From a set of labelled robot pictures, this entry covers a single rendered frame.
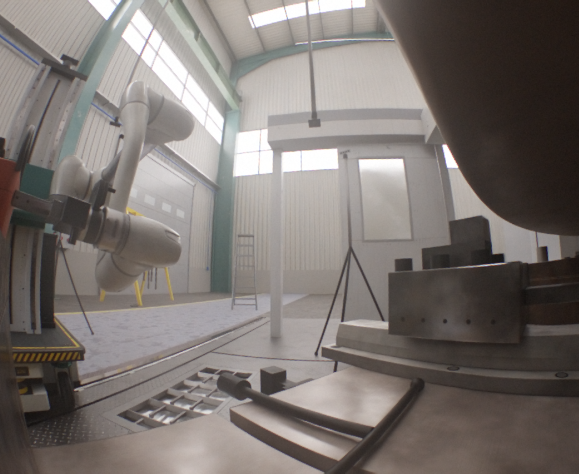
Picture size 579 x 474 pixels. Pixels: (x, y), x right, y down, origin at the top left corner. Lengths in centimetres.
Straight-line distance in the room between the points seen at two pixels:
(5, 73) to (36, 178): 653
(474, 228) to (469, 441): 62
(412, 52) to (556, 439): 68
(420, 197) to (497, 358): 254
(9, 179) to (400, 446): 83
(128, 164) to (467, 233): 104
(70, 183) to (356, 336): 144
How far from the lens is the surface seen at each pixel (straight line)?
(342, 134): 323
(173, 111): 101
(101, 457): 58
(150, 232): 58
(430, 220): 317
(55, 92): 182
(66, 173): 139
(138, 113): 88
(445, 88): 33
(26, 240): 156
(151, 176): 1056
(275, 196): 322
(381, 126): 332
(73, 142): 701
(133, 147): 80
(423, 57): 28
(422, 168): 335
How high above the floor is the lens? 65
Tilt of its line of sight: 9 degrees up
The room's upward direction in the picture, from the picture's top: straight up
